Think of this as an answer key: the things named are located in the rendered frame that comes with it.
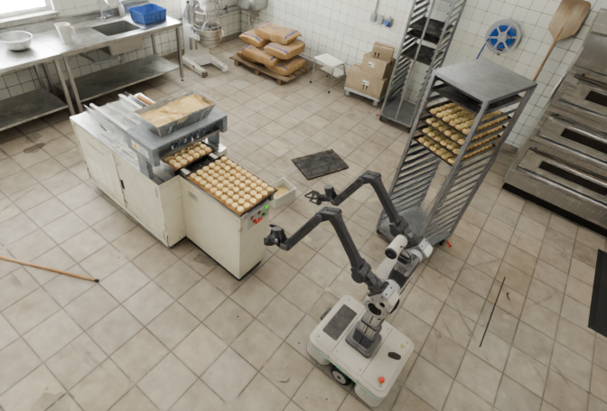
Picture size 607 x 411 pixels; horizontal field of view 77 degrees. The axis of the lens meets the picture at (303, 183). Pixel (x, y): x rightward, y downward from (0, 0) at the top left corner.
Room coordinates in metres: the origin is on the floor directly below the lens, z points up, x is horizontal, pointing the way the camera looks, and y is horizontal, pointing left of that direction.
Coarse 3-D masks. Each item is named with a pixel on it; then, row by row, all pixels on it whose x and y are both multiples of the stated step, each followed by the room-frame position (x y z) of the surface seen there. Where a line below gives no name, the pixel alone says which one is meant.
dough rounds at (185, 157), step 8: (200, 144) 2.58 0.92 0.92; (184, 152) 2.46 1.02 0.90; (192, 152) 2.45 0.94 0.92; (200, 152) 2.47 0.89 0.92; (208, 152) 2.51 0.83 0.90; (168, 160) 2.31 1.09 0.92; (176, 160) 2.33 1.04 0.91; (184, 160) 2.33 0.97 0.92; (192, 160) 2.37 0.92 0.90; (176, 168) 2.24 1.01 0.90
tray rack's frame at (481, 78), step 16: (464, 64) 2.93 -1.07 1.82; (480, 64) 2.98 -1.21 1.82; (496, 64) 3.04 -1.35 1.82; (448, 80) 2.62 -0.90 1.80; (464, 80) 2.62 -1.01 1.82; (480, 80) 2.67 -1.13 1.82; (496, 80) 2.71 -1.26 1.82; (512, 80) 2.76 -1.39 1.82; (528, 80) 2.81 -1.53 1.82; (480, 96) 2.42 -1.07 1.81; (496, 96) 2.45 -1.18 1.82; (528, 96) 2.77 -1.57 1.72; (416, 208) 3.08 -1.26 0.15; (464, 208) 2.78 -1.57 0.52; (384, 224) 2.75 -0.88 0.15; (416, 224) 2.83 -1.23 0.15; (432, 240) 2.64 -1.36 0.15
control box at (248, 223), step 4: (260, 204) 2.06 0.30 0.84; (264, 204) 2.06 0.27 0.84; (268, 204) 2.09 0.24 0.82; (256, 208) 2.01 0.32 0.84; (260, 208) 2.02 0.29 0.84; (264, 208) 2.05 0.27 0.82; (268, 208) 2.10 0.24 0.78; (252, 212) 1.96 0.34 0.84; (256, 212) 1.97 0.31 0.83; (260, 212) 2.02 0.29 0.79; (268, 212) 2.10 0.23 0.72; (248, 216) 1.92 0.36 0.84; (256, 216) 1.98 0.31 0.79; (260, 216) 2.02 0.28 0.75; (264, 216) 2.06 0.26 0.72; (248, 220) 1.91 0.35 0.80; (252, 220) 1.94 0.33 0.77; (248, 224) 1.91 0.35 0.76; (252, 224) 1.94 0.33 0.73; (248, 228) 1.91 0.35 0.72
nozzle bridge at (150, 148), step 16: (144, 128) 2.31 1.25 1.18; (192, 128) 2.42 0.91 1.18; (208, 128) 2.62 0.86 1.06; (224, 128) 2.66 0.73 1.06; (128, 144) 2.25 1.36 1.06; (144, 144) 2.13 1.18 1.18; (160, 144) 2.16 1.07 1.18; (176, 144) 2.35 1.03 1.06; (192, 144) 2.42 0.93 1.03; (144, 160) 2.15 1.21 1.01; (160, 160) 2.16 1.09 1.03
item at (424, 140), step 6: (420, 138) 2.71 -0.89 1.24; (426, 138) 2.73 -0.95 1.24; (426, 144) 2.64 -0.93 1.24; (432, 144) 2.67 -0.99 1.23; (432, 150) 2.59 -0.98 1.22; (438, 150) 2.58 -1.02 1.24; (444, 150) 2.59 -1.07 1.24; (480, 150) 2.68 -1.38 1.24; (444, 156) 2.50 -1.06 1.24; (450, 156) 2.53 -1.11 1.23; (468, 156) 2.59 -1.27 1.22; (450, 162) 2.46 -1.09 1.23
